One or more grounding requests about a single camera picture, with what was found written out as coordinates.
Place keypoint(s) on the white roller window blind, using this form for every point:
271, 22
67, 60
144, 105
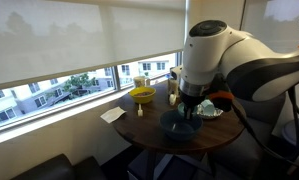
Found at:
72, 36

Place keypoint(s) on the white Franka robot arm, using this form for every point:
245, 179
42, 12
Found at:
235, 60

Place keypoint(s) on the round dark wooden table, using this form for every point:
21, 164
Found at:
145, 130

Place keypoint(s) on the yellow bowl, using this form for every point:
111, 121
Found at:
142, 94

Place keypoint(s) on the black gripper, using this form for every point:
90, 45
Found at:
190, 100

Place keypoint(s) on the white paper napkin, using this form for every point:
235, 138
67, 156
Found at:
113, 114

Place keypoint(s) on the dark blue bowl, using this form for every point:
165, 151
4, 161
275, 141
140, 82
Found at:
179, 128

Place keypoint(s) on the white patterned cup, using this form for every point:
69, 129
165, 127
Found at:
139, 81

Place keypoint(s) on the small white measuring spoon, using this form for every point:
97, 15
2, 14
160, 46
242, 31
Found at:
140, 111

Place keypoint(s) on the silver foil tray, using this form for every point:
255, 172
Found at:
210, 115

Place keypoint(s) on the white measuring scoop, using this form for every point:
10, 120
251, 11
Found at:
172, 99

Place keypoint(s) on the grey window frame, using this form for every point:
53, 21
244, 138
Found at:
115, 78

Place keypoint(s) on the light blue measuring cup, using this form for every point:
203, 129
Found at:
208, 107

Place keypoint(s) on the jar with teal lid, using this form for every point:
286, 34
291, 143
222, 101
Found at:
172, 87

